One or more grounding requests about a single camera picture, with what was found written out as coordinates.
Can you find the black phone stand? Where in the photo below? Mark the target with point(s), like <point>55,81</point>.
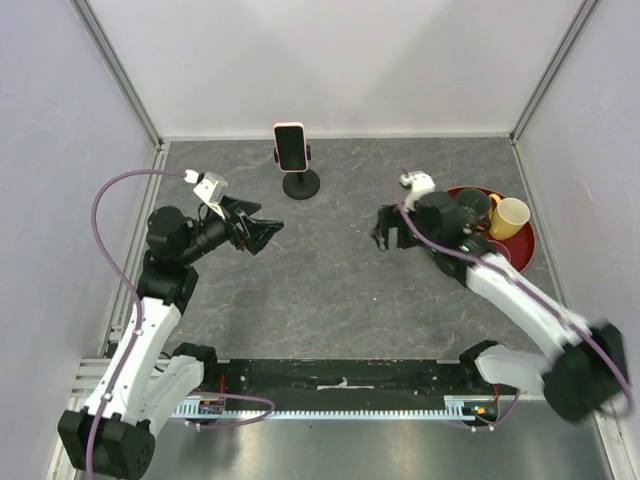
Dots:
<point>298,185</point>

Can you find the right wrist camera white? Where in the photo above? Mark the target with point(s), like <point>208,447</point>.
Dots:
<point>417,184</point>

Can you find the yellow mug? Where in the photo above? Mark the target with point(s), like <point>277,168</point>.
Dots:
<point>507,216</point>

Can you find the round red tray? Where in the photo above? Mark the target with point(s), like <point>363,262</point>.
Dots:
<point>522,246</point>

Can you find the dark green mug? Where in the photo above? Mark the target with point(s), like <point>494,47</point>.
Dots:
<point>477,207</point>

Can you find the phone with pink case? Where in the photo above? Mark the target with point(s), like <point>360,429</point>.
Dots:
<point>290,147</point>

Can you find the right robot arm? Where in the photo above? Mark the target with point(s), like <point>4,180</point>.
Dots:
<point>580,366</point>

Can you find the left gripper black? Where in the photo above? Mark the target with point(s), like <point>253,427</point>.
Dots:
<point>256,232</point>

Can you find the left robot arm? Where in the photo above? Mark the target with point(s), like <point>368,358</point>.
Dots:
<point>114,434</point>

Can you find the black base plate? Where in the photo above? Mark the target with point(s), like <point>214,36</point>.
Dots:
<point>350,385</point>

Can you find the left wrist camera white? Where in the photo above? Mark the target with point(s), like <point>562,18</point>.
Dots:
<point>209,189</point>

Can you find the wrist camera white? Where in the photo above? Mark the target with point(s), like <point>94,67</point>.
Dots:
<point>417,184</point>
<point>209,189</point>

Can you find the clear drinking glass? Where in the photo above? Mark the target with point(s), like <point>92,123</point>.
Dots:
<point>501,248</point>

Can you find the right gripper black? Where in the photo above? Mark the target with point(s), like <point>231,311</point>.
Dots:
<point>391,215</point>

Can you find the white cable duct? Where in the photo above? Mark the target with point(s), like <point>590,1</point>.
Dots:
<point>300,411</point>

